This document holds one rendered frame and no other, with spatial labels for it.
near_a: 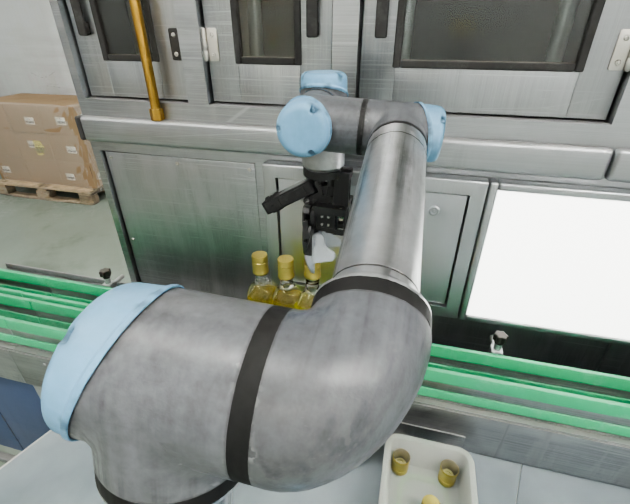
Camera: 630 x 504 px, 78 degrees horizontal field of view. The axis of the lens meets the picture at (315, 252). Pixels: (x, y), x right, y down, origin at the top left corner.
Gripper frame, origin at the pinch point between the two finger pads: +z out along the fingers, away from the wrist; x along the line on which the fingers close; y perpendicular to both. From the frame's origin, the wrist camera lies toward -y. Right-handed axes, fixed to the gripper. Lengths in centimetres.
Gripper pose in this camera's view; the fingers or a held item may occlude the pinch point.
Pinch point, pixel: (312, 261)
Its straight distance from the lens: 79.1
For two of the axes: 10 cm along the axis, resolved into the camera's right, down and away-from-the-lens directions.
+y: 9.7, 1.3, -2.2
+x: 2.6, -4.9, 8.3
